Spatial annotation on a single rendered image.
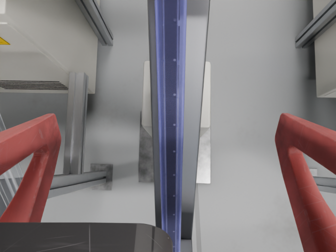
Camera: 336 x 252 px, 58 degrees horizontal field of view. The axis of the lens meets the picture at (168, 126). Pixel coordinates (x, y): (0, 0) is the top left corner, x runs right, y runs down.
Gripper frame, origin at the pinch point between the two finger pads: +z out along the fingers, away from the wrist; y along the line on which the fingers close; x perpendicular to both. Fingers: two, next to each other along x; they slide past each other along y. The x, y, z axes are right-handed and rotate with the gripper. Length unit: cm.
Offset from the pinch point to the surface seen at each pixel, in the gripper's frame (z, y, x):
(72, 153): 48, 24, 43
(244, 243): 50, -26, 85
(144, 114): 12.1, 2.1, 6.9
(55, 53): 56, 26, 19
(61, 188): 34, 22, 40
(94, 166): 68, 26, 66
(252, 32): 101, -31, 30
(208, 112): 12.1, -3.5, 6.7
